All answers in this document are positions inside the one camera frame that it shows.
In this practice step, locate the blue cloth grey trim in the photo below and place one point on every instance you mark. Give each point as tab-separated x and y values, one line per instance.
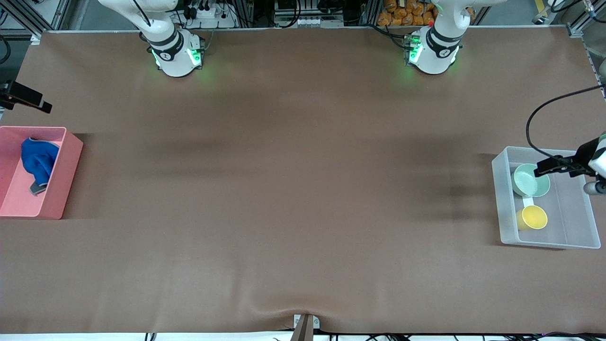
38	158

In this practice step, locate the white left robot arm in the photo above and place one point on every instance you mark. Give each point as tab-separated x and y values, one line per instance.
438	52

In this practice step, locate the white label sticker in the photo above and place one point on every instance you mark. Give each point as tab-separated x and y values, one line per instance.
528	201

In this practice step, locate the bag of orange items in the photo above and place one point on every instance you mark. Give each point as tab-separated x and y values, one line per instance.
407	14

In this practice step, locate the pink plastic bin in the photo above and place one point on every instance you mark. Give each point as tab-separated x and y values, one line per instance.
61	180

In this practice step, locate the metal table clamp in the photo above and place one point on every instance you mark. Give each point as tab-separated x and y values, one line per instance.
305	327

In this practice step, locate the aluminium frame rail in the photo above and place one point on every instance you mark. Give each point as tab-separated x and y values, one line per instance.
594	61

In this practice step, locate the white power strip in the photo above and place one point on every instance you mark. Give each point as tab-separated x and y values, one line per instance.
203	12

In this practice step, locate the clear plastic bin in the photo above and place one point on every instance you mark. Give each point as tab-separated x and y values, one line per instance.
568	222

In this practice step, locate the brown table cover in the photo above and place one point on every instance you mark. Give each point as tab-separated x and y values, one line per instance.
303	189

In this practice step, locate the yellow cup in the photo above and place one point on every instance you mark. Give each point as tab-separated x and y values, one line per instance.
534	218

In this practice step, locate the pale green bowl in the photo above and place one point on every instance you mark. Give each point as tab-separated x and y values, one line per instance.
528	182

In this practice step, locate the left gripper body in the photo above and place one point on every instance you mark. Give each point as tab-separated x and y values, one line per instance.
585	153

